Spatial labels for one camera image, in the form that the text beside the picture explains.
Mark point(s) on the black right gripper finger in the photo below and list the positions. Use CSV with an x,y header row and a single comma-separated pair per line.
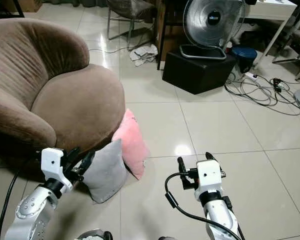
x,y
182,171
210,156

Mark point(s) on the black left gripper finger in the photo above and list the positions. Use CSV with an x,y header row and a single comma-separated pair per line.
x,y
87,160
72,154

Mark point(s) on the grey plush pillow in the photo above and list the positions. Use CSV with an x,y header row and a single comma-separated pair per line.
x,y
110,172

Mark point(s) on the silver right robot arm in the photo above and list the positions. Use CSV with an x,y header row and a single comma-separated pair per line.
x,y
220,220

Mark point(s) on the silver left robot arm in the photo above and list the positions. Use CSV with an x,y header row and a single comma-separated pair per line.
x,y
32,210

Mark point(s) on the pink plush pillow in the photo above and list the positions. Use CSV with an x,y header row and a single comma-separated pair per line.
x,y
132,142

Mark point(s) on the brown round plush sofa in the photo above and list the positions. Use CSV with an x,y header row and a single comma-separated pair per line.
x,y
70,100

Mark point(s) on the grey floor fan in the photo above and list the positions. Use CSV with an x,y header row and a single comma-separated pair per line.
x,y
215,22

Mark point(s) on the grey robot left foot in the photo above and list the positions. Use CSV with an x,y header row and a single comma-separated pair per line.
x,y
92,234

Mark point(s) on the black box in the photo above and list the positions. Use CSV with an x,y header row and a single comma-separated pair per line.
x,y
195,75

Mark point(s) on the white power strip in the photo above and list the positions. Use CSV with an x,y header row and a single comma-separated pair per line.
x,y
251,76

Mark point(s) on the crumpled grey cloth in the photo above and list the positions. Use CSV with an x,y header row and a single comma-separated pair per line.
x,y
144,54

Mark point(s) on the brown wooden cabinet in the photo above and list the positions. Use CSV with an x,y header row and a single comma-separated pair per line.
x,y
170,42

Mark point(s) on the cardboard box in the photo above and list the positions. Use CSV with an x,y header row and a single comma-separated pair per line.
x,y
27,4

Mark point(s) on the white table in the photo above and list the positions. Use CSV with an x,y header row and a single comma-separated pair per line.
x,y
275,7

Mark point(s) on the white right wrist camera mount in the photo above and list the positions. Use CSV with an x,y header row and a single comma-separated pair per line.
x,y
209,176

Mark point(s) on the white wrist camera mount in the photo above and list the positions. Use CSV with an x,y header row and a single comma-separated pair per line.
x,y
209,176
52,162

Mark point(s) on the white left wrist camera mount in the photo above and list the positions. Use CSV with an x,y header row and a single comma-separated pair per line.
x,y
52,162

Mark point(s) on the metal frame chair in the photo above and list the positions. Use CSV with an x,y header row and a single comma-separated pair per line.
x,y
130,7

